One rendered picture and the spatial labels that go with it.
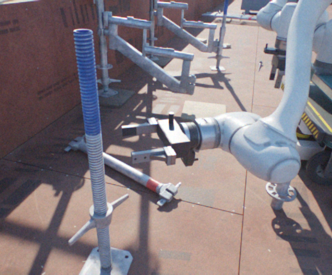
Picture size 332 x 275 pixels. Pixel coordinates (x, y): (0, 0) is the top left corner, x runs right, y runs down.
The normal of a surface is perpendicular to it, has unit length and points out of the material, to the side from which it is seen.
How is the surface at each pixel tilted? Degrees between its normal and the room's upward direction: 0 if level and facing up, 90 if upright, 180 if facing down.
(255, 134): 53
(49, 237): 0
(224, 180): 0
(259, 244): 0
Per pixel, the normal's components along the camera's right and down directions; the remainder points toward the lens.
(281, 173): 0.24, 0.54
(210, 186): 0.04, -0.86
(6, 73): 0.96, 0.18
